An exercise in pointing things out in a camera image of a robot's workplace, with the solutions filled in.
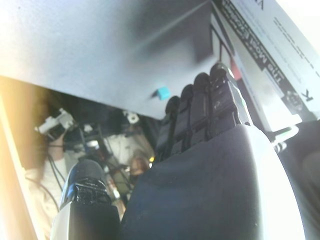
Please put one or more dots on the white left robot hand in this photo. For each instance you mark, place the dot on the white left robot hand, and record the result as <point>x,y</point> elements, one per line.
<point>200,187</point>

